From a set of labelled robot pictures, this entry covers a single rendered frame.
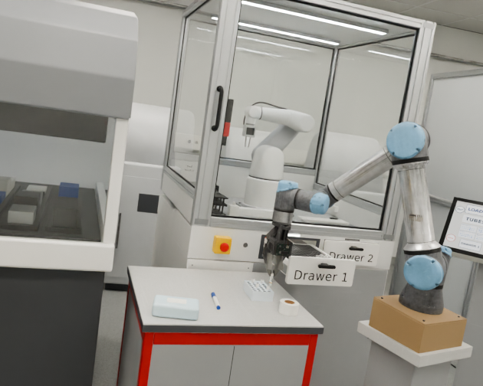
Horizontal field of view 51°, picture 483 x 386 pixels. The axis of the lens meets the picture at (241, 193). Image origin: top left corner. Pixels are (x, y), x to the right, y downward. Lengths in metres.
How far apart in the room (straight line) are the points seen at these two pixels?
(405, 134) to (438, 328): 0.65
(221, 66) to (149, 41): 3.32
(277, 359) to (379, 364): 0.38
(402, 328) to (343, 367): 0.93
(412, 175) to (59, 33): 1.25
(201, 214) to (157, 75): 3.36
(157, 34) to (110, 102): 3.65
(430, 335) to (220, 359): 0.69
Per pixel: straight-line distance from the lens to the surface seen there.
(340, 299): 2.56
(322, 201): 1.80
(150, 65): 5.42
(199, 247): 2.23
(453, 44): 6.49
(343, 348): 2.68
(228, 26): 2.19
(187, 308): 1.68
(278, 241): 1.85
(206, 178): 2.17
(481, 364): 2.81
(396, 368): 1.93
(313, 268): 2.05
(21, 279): 2.03
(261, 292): 1.95
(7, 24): 1.91
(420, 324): 1.79
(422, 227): 1.71
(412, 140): 1.68
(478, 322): 2.75
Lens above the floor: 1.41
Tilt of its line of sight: 8 degrees down
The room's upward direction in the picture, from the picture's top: 8 degrees clockwise
